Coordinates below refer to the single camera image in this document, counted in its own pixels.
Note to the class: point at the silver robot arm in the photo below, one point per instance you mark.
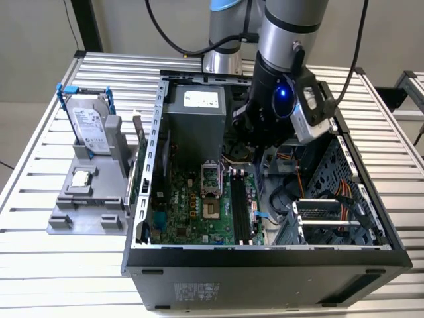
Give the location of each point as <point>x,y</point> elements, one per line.
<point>285,33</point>

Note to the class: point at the black RAM slot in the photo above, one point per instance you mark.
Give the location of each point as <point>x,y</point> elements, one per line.
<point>237,205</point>
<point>242,205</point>
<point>234,205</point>

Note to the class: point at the blue RAM stick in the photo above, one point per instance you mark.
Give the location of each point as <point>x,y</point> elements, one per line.
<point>92,200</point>

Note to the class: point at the grey power supply unit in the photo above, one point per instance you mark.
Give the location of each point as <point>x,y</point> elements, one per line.
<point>195,132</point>

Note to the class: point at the CPU socket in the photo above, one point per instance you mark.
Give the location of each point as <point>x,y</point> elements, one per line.
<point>211,208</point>

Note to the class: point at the black case fan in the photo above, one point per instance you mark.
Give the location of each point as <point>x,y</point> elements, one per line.
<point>164,155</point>

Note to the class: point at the perforated metal disk bay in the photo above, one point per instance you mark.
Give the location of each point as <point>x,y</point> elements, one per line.
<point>288,228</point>

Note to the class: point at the green motherboard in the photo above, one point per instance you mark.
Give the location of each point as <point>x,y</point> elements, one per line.
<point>215,228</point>

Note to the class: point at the small aluminium slat table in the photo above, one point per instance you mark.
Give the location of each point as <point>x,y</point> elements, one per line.
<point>410,96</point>

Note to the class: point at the teal board connector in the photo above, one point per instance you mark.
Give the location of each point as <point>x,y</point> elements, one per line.
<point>159,221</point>

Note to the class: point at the black PC case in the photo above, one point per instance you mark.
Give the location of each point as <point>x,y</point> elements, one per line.
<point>232,281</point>

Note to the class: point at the grey parts rack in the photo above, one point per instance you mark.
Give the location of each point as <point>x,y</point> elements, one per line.
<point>106,185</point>

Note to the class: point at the hard disk in blue carrier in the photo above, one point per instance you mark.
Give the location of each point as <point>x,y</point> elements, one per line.
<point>87,122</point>

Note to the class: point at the silver CPU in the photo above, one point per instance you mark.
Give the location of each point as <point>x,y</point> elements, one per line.
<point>81,179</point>

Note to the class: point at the silver camera in black bracket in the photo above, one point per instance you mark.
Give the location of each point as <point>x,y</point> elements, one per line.
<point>311,129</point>

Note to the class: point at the black table connector bracket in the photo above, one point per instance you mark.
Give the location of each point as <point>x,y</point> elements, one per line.
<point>389,96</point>

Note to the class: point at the black frame post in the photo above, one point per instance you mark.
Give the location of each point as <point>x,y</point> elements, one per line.
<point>86,26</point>

